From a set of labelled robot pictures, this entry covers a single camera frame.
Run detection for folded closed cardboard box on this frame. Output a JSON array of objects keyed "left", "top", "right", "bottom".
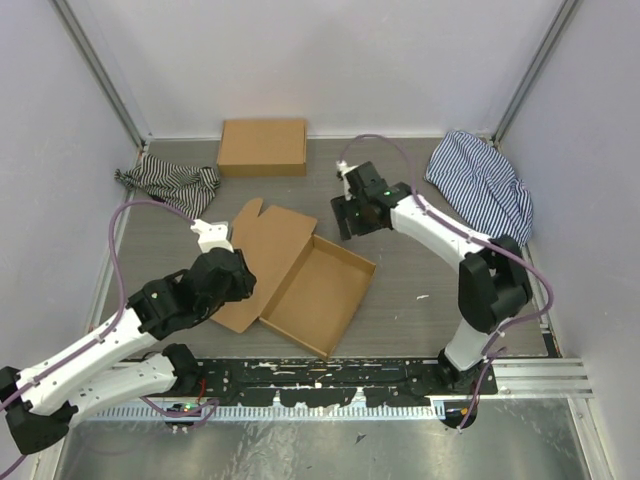
[{"left": 217, "top": 118, "right": 307, "bottom": 178}]

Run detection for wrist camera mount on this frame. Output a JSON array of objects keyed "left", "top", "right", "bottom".
[
  {"left": 336, "top": 160, "right": 353, "bottom": 181},
  {"left": 190, "top": 219, "right": 234, "bottom": 253}
]

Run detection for aluminium front rail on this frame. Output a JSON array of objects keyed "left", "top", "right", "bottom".
[{"left": 47, "top": 357, "right": 596, "bottom": 402}]

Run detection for aluminium frame post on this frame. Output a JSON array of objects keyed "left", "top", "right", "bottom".
[
  {"left": 50, "top": 0, "right": 148, "bottom": 149},
  {"left": 490, "top": 0, "right": 582, "bottom": 147}
]

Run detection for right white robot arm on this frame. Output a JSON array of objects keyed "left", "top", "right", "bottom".
[{"left": 331, "top": 160, "right": 532, "bottom": 395}]

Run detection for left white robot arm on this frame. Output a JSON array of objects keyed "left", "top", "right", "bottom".
[{"left": 1, "top": 248, "right": 256, "bottom": 455}]

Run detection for right aluminium frame post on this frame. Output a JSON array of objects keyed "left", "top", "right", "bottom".
[{"left": 490, "top": 0, "right": 582, "bottom": 147}]

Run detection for black white striped cloth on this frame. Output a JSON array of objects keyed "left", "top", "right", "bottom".
[{"left": 114, "top": 153, "right": 221, "bottom": 219}]

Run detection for blue white striped cloth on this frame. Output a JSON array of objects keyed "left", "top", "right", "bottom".
[{"left": 425, "top": 130, "right": 534, "bottom": 247}]

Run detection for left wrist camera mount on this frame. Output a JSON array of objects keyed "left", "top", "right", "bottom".
[{"left": 190, "top": 219, "right": 234, "bottom": 253}]

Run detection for slotted grey cable duct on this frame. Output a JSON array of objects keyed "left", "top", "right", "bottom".
[{"left": 90, "top": 401, "right": 445, "bottom": 423}]

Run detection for cardboard box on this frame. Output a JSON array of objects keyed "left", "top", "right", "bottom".
[
  {"left": 217, "top": 118, "right": 307, "bottom": 178},
  {"left": 212, "top": 198, "right": 376, "bottom": 360}
]

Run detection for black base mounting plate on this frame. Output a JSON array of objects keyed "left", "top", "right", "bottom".
[{"left": 167, "top": 358, "right": 481, "bottom": 408}]

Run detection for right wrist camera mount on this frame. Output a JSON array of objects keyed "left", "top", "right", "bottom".
[{"left": 336, "top": 160, "right": 353, "bottom": 181}]

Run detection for left aluminium frame post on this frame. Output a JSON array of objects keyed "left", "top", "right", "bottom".
[{"left": 50, "top": 0, "right": 148, "bottom": 149}]

